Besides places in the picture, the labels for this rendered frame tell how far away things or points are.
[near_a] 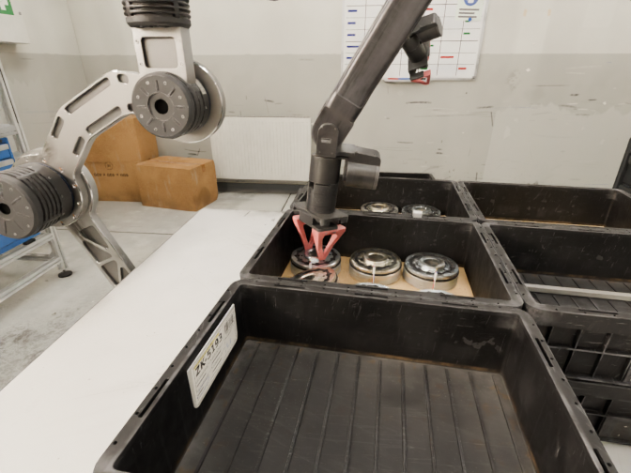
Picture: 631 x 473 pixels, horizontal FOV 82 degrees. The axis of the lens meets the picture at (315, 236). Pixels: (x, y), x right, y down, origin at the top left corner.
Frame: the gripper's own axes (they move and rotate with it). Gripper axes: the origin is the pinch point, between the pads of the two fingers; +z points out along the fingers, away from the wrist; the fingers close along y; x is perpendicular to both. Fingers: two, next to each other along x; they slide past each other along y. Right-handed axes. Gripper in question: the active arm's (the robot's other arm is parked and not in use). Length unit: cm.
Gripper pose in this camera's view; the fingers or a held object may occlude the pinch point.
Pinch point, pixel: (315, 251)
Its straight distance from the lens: 74.4
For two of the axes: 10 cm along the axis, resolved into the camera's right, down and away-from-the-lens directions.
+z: -1.1, 9.2, 3.8
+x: -8.2, 1.4, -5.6
